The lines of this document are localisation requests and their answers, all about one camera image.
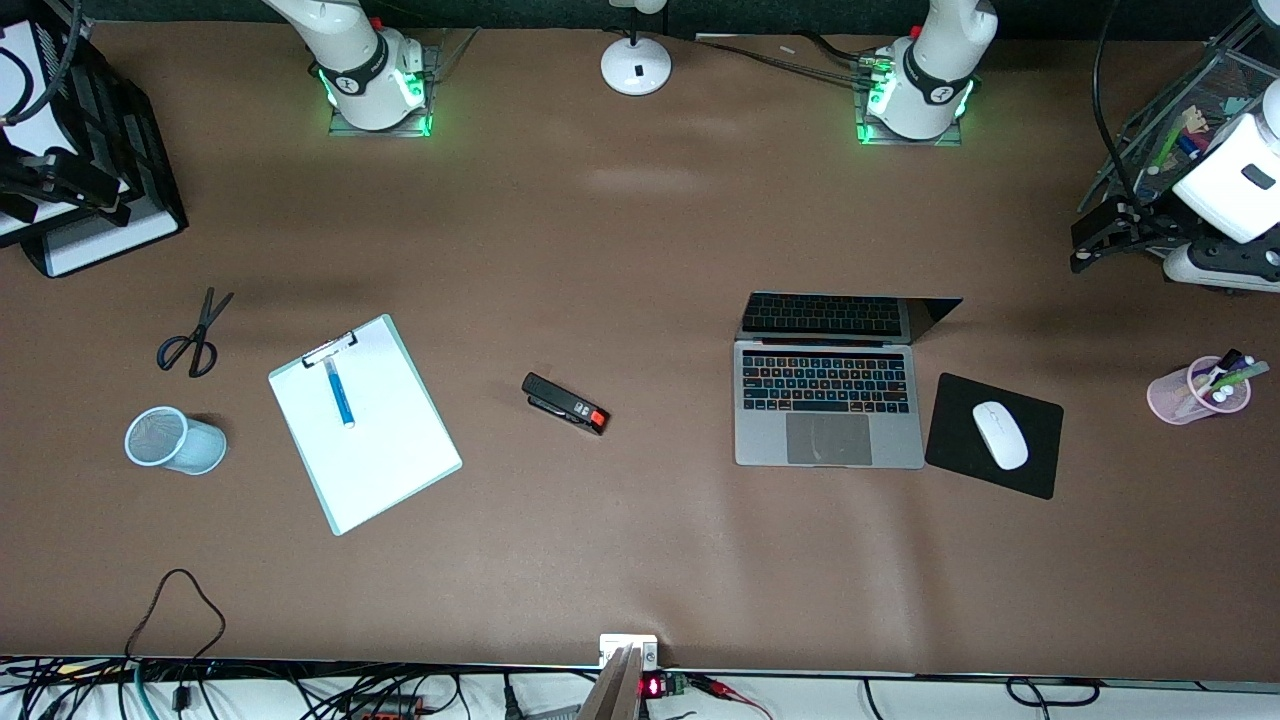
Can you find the white lamp base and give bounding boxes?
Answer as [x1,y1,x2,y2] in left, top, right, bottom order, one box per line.
[600,0,673,98]

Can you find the black base cable bundle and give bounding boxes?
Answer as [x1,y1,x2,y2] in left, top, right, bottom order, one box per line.
[695,32,896,86]

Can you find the white paper stack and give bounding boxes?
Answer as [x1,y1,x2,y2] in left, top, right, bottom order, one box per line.
[45,205,181,276]
[0,20,76,151]
[0,195,131,243]

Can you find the light green marker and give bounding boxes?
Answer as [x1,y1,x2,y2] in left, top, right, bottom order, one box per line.
[1195,362,1271,401]

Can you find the grey stand post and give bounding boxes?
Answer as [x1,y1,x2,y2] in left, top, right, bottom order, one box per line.
[578,645,646,720]

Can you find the white mounting bracket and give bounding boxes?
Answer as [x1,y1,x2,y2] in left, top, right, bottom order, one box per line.
[599,634,660,671]

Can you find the thin black looped cable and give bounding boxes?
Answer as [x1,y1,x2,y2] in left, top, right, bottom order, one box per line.
[122,568,227,666]

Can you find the black mouse pad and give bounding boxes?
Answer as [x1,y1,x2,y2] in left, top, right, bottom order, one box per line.
[924,373,1065,501]

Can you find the light blue mesh cup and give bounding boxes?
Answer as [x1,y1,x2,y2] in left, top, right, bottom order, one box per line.
[124,405,228,476]

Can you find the black stacked document tray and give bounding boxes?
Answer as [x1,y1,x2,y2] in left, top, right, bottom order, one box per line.
[0,0,189,279]

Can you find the mint green clipboard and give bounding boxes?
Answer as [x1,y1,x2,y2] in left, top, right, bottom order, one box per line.
[267,313,464,538]

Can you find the blue marker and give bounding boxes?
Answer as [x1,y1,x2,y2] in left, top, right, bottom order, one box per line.
[323,358,357,429]

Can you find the white computer mouse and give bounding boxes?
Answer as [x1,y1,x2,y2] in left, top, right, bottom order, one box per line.
[972,401,1030,471]

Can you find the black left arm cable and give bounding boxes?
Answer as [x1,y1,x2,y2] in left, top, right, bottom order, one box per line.
[1092,0,1146,206]

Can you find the black stapler with red end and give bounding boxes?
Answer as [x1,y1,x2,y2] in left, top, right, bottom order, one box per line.
[521,372,611,437]

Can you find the green pen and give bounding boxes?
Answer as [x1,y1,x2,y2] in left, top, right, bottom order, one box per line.
[1150,115,1196,173]

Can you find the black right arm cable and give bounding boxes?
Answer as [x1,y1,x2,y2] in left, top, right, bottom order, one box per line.
[0,0,91,126]

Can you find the black coiled cable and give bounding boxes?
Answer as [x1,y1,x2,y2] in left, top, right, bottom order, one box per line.
[1005,676,1103,703]

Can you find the red wire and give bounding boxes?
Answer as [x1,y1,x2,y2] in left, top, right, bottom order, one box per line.
[695,678,773,720]

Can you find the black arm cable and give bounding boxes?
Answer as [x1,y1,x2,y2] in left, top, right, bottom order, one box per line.
[0,0,91,126]
[1092,0,1146,206]

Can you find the silver laptop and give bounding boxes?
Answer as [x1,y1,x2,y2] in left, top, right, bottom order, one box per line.
[733,292,964,470]

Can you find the black scissors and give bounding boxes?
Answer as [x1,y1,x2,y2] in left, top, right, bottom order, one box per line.
[156,288,235,379]

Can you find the black wire desk organizer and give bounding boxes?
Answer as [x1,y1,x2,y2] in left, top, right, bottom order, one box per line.
[1078,38,1280,216]

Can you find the pink mesh pen cup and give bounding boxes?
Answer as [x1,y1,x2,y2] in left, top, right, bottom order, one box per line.
[1146,355,1253,427]

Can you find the tangled black cable bundle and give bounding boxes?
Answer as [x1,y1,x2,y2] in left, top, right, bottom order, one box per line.
[0,655,471,720]

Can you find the white paper sheet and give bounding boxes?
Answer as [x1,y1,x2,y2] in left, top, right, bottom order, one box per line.
[272,322,456,531]

